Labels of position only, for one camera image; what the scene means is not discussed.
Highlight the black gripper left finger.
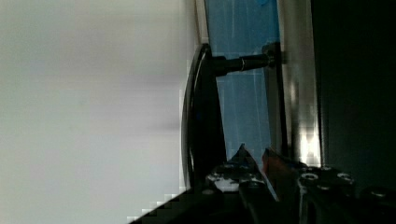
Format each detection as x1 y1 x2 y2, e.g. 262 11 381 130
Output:
204 144 279 203

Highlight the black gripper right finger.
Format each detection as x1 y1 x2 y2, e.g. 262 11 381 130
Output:
262 147 356 224

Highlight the oven door with blue film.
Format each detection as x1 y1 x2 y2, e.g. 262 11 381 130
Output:
181 0 322 191

